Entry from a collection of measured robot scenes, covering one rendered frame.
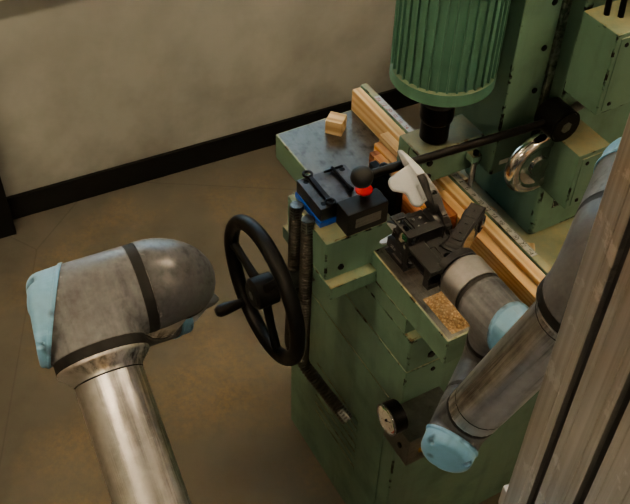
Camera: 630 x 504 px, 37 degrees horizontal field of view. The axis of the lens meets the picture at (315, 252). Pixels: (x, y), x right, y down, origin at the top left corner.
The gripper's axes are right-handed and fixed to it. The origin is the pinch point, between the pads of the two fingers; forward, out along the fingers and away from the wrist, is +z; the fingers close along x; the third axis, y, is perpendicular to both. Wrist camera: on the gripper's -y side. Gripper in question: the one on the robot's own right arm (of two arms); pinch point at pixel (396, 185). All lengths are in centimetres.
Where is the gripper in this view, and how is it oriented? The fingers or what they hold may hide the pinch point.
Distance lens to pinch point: 148.1
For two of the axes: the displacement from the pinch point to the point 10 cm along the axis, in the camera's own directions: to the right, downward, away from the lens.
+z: -4.9, -6.4, 5.9
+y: -8.7, 3.2, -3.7
